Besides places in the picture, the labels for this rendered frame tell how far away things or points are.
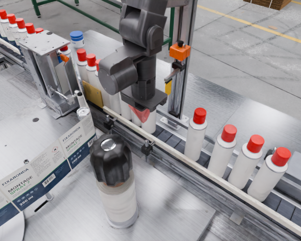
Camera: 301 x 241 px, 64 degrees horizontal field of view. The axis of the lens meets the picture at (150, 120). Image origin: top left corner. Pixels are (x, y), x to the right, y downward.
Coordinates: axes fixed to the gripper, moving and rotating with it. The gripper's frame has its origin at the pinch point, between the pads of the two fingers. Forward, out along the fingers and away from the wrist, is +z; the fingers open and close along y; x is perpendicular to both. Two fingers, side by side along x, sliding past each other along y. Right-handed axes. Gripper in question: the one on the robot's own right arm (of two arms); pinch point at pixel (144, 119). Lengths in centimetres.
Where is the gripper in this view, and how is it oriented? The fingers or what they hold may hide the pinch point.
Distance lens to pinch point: 64.3
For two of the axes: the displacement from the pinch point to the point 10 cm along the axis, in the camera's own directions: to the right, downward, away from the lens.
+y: 7.7, 4.6, -4.5
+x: 6.4, -5.5, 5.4
